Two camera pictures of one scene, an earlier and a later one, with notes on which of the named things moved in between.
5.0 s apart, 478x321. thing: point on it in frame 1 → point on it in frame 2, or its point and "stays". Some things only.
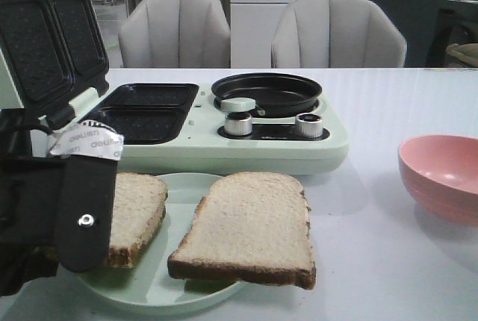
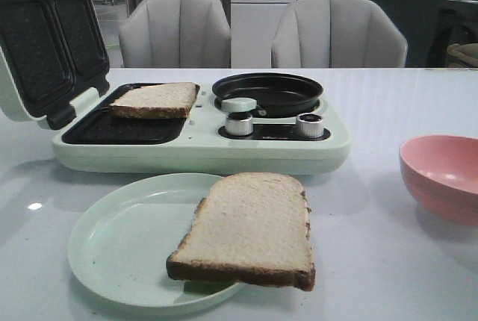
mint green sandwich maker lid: [51, 49] stays
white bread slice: [252, 226] stays
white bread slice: [138, 208] → [171, 100]
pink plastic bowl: [441, 172] stays
